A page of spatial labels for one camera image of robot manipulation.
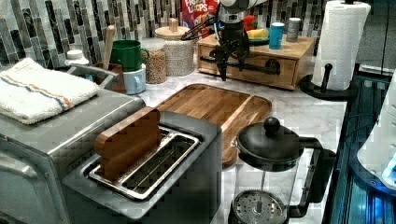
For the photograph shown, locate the cereal box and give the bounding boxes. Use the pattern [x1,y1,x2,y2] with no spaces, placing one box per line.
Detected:
[181,0,219,40]

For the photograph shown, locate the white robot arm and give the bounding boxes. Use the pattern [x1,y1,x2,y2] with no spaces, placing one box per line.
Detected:
[214,0,266,81]

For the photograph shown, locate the grey shaker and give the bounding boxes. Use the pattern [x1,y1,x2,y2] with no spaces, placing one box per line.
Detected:
[286,18,301,43]

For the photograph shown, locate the wooden toast slice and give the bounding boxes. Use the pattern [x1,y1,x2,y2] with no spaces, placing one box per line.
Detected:
[94,106,162,181]

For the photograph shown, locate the wooden cutting board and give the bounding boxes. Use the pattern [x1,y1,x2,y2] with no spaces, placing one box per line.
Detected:
[157,84,272,167]

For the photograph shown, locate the glass jar with grains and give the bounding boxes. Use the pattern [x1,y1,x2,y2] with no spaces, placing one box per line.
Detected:
[142,38,167,84]

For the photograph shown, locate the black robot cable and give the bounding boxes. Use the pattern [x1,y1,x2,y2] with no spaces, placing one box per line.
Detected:
[179,15,222,42]

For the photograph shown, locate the green mug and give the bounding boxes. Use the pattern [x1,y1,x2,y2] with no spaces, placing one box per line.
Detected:
[110,39,149,72]

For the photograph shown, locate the white bottle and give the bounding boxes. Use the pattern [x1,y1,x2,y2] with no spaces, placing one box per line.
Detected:
[64,49,89,65]

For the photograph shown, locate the teal plate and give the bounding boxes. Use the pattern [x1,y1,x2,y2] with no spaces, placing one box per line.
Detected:
[248,38,270,46]

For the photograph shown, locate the wooden drawer box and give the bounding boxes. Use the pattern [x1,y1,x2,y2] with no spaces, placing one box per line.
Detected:
[196,33,316,91]

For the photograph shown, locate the black paper towel holder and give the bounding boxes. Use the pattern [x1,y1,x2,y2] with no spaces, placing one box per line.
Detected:
[299,63,359,102]

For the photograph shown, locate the wooden utensil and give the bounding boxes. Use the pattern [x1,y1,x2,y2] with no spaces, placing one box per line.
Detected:
[103,25,116,70]

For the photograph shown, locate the silver toaster oven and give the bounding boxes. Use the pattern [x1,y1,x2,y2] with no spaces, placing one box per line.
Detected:
[0,63,147,224]

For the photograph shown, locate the french press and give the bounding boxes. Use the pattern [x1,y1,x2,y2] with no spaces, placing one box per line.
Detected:
[228,117,336,224]

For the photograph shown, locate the light blue mug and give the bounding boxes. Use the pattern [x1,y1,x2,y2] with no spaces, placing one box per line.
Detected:
[123,64,146,95]

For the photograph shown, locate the black toaster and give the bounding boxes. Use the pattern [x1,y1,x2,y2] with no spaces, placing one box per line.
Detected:
[64,111,222,224]

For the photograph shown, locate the brown utensil holder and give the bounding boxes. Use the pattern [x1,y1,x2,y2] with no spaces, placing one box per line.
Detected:
[93,63,126,93]

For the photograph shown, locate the teal shaker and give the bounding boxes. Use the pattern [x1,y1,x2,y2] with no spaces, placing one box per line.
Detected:
[269,22,285,49]

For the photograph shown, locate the white striped towel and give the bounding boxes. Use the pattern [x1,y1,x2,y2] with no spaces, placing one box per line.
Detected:
[0,58,100,125]

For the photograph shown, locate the paper towel roll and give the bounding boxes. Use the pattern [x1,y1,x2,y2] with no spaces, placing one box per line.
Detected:
[312,0,371,91]

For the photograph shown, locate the jar with wooden lid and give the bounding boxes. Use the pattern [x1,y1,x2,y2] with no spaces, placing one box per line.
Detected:
[155,18,194,77]

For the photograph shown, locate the yellow banana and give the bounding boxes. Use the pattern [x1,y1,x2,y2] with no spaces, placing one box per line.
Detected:
[247,28,269,40]

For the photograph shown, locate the black drawer handle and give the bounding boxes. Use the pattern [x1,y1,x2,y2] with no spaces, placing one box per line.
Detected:
[199,54,281,77]

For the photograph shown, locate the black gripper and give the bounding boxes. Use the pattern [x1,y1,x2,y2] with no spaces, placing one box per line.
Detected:
[215,21,249,81]

